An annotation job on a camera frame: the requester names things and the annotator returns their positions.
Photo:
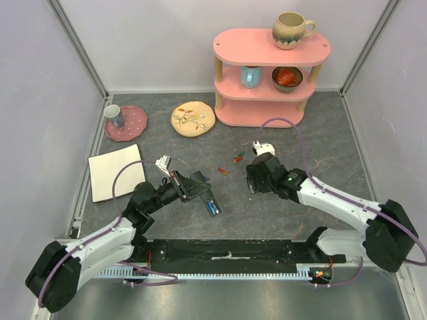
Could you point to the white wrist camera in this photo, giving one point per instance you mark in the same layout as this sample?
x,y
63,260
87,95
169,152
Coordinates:
x,y
163,164
261,148

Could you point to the white slotted cable duct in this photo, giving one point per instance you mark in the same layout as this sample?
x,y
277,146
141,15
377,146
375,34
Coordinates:
x,y
130,273

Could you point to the black silver battery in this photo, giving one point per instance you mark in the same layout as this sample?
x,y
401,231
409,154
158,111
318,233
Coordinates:
x,y
215,206

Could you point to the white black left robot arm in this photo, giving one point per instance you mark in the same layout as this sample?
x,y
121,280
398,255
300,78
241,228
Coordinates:
x,y
62,269

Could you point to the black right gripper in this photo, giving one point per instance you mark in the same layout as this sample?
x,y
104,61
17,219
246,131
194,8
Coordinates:
x,y
255,178

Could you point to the blue battery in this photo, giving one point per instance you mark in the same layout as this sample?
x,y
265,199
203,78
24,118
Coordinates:
x,y
211,208

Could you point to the light blue mug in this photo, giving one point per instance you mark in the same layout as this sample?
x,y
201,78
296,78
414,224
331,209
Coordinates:
x,y
250,76

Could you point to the cream bird plate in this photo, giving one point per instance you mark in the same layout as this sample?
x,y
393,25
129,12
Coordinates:
x,y
192,119

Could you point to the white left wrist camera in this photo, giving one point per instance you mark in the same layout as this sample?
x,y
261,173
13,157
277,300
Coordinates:
x,y
163,164

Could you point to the pink dotted plate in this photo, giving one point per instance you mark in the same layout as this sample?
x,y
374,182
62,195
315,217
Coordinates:
x,y
135,121

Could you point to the red orange battery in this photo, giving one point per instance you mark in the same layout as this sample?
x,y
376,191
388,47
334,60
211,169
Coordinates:
x,y
224,172

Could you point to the white square plate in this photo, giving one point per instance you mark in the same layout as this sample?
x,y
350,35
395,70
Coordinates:
x,y
104,169

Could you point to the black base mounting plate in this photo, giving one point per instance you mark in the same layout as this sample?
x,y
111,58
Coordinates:
x,y
225,255

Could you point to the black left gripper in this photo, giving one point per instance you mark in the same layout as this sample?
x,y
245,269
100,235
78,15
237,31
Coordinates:
x,y
189,187

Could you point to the beige ceramic mug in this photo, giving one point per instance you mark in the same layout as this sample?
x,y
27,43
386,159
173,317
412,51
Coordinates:
x,y
290,28

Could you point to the grey blue cup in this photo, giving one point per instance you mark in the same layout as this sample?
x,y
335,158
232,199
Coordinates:
x,y
114,115

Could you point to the orange cup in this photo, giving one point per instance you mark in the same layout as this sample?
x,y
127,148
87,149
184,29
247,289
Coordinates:
x,y
286,78

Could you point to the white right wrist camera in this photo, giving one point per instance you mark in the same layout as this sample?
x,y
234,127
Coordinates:
x,y
261,148

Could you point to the dark patterned bowl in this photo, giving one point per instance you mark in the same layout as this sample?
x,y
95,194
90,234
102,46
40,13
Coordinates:
x,y
298,74

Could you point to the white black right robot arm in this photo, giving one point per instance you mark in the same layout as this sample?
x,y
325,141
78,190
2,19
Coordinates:
x,y
385,234

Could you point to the pink three-tier shelf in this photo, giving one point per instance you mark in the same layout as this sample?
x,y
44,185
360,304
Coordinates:
x,y
241,107

